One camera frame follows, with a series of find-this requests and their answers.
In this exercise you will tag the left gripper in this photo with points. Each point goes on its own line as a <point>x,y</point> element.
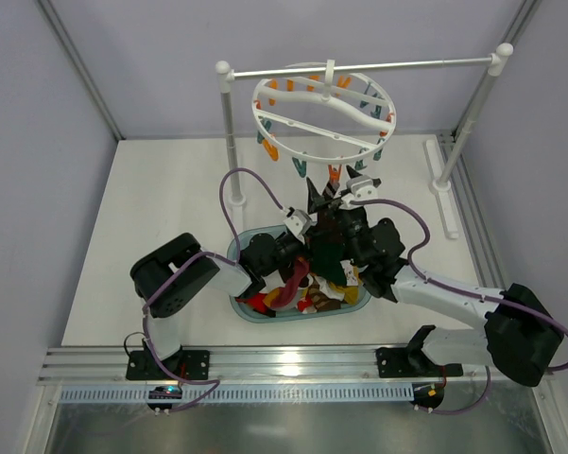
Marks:
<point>288,249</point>

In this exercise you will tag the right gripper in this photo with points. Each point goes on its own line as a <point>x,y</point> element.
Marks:
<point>345,208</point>

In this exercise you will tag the round white clip hanger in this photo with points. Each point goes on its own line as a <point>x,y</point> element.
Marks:
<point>332,121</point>

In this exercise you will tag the purple red striped sock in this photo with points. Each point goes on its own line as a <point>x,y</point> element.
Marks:
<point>284,296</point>

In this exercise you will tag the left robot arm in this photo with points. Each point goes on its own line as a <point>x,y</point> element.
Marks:
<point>170,277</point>

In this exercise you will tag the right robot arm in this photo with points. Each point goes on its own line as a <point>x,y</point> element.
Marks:
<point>509,329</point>

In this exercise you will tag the pile of socks in basket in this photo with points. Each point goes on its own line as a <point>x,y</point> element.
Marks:
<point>315,293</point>

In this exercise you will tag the teal plastic basket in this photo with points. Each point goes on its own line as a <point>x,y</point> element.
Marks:
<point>249,314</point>

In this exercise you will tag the white drying rack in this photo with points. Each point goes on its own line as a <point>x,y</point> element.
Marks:
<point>440,171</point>

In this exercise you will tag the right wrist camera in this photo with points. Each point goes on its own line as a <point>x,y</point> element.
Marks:
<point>357,191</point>

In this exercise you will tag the aluminium rail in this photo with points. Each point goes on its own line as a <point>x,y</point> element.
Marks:
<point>91,365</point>

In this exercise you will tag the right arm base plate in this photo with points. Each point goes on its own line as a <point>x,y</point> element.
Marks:
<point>401,362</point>

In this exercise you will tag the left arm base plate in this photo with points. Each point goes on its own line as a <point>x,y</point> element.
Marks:
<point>187,364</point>

